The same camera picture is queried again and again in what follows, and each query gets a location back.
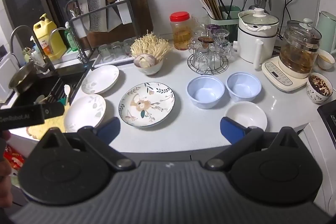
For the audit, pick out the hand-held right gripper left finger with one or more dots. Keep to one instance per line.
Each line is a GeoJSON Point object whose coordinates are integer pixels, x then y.
{"type": "Point", "coordinates": [109, 127]}

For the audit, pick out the bundle of black chopsticks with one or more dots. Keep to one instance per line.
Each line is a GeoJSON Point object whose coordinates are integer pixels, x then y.
{"type": "Point", "coordinates": [229, 7]}

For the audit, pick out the white leaf pattern plate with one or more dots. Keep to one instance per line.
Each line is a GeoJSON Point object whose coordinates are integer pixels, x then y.
{"type": "Point", "coordinates": [101, 79]}
{"type": "Point", "coordinates": [82, 113]}

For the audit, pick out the cluster of clear glass cups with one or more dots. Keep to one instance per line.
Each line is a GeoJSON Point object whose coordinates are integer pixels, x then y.
{"type": "Point", "coordinates": [223, 43]}

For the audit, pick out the steel pot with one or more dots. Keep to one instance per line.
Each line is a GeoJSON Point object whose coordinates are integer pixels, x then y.
{"type": "Point", "coordinates": [21, 79]}

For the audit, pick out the clear glass pitcher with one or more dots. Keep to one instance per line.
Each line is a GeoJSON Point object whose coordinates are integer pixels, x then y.
{"type": "Point", "coordinates": [200, 24]}

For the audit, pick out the brown round lid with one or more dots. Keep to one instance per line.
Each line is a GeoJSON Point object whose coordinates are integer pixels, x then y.
{"type": "Point", "coordinates": [206, 39]}

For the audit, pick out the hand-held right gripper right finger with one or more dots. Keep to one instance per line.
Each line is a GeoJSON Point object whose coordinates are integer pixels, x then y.
{"type": "Point", "coordinates": [231, 130]}

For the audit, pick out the wooden cutting board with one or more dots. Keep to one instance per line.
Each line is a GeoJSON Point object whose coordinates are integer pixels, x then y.
{"type": "Point", "coordinates": [137, 3]}

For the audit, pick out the short steel faucet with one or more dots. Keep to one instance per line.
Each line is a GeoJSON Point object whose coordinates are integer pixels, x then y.
{"type": "Point", "coordinates": [65, 29]}

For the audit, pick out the yellow cloth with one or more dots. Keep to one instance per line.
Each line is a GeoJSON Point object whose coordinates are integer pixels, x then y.
{"type": "Point", "coordinates": [52, 124]}

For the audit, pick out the white tea cup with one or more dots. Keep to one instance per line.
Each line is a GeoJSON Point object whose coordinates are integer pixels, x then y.
{"type": "Point", "coordinates": [325, 60]}

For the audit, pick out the patterned steel cleaver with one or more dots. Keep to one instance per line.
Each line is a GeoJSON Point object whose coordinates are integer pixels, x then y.
{"type": "Point", "coordinates": [97, 11]}

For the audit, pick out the pale green kettle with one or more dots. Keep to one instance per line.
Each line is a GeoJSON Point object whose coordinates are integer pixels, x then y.
{"type": "Point", "coordinates": [326, 27]}

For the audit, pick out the bundle of wooden chopsticks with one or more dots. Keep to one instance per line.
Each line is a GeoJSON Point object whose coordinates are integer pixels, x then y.
{"type": "Point", "coordinates": [210, 3]}

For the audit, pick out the green chopstick holder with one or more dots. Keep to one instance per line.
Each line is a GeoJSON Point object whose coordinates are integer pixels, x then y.
{"type": "Point", "coordinates": [235, 22]}

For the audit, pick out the white electric cooking pot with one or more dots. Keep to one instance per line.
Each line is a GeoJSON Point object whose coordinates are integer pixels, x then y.
{"type": "Point", "coordinates": [254, 40]}

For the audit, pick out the white countertop appliance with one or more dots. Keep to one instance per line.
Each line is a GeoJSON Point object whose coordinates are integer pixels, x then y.
{"type": "Point", "coordinates": [5, 77]}

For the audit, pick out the patterned bowl with food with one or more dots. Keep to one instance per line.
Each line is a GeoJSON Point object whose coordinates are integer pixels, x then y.
{"type": "Point", "coordinates": [319, 87]}

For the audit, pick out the green glass bottle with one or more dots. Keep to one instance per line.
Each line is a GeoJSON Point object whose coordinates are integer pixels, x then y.
{"type": "Point", "coordinates": [70, 39]}

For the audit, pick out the purple lid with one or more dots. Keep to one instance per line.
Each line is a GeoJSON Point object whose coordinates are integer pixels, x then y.
{"type": "Point", "coordinates": [212, 27]}

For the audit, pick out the glass electric health kettle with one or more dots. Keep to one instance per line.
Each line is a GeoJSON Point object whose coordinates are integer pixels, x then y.
{"type": "Point", "coordinates": [299, 48]}

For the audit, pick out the tall steel faucet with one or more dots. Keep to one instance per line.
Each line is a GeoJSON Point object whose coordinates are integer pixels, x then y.
{"type": "Point", "coordinates": [23, 27]}

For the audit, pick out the yellow detergent bottle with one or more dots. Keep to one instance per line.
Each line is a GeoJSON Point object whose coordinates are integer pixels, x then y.
{"type": "Point", "coordinates": [47, 37]}

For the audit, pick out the white ceramic bowl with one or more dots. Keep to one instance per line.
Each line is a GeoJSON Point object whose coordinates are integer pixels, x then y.
{"type": "Point", "coordinates": [245, 115]}

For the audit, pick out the black metal knife rack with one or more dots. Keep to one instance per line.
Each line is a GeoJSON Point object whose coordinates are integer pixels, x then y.
{"type": "Point", "coordinates": [132, 19]}

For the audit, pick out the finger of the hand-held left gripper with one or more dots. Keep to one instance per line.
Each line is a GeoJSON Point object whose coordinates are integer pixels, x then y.
{"type": "Point", "coordinates": [53, 111]}

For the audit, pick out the floral plate with blue rim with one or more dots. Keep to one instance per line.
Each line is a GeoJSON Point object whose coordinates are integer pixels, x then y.
{"type": "Point", "coordinates": [147, 104]}

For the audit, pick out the black induction stove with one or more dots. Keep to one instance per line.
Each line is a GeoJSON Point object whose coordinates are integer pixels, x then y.
{"type": "Point", "coordinates": [329, 119]}

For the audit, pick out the red lid plastic jar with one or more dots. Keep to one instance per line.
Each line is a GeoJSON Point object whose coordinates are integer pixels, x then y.
{"type": "Point", "coordinates": [181, 29]}

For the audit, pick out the black kitchen sink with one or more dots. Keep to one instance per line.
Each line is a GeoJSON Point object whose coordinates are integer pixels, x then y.
{"type": "Point", "coordinates": [52, 82]}

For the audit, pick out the red printed bag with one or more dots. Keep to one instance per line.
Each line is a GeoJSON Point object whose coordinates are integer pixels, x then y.
{"type": "Point", "coordinates": [14, 158]}

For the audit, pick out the white spoon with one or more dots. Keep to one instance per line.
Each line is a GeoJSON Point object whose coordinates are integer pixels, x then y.
{"type": "Point", "coordinates": [67, 90]}

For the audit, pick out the beige ceramic bowl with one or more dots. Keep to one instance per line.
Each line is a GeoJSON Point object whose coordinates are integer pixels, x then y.
{"type": "Point", "coordinates": [152, 69]}

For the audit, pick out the clear glass jar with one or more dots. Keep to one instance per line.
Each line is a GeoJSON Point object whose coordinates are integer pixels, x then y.
{"type": "Point", "coordinates": [128, 47]}
{"type": "Point", "coordinates": [105, 53]}
{"type": "Point", "coordinates": [116, 50]}

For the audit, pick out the small pale blue plastic bowl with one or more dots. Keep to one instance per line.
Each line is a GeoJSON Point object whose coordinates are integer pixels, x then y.
{"type": "Point", "coordinates": [244, 88]}

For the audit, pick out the white tray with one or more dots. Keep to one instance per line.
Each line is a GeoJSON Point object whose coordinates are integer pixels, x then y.
{"type": "Point", "coordinates": [115, 62]}

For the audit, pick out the person's left hand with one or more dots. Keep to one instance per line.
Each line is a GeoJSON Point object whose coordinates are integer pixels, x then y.
{"type": "Point", "coordinates": [4, 182]}

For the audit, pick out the large pale blue plastic bowl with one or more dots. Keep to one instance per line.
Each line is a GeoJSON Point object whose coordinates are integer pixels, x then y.
{"type": "Point", "coordinates": [206, 94]}

